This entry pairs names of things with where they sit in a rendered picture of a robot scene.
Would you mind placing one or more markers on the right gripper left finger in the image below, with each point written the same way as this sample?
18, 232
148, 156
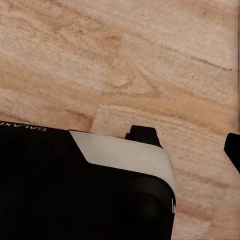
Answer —
12, 149

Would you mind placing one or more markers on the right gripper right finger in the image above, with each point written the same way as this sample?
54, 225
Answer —
232, 149

